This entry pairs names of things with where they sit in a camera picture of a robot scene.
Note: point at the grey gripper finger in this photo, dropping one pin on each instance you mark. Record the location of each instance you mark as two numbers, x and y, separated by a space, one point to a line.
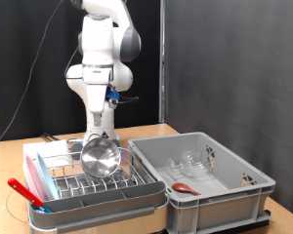
97 119

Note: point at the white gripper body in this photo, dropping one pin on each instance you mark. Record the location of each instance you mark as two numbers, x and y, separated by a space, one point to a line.
97 97

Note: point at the stainless steel bowl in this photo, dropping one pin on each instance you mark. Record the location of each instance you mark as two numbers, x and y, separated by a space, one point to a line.
101 157

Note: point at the light blue plate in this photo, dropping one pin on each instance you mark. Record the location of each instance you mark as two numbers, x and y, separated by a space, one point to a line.
48 178

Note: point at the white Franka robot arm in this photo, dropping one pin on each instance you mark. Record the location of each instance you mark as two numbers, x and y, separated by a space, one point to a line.
97 39

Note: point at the white box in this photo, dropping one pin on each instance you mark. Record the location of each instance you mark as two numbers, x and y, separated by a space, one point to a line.
52 148

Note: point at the vertical metal pole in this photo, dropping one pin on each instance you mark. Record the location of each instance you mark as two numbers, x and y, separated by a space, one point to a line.
162 65

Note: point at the pink plate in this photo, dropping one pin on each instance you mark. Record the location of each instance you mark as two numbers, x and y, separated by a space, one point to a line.
32 182

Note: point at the black backdrop curtain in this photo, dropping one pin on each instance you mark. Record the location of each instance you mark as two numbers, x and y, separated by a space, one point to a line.
9 48

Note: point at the clear wine glass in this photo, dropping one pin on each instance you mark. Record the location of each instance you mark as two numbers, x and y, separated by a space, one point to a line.
195 162

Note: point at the dark grey backdrop curtain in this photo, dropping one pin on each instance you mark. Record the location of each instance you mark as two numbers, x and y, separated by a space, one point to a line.
234 65

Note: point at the grey plastic crate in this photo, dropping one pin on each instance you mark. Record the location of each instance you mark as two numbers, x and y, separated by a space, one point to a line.
218 208

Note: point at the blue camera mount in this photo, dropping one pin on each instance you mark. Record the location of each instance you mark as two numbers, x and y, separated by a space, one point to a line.
112 93

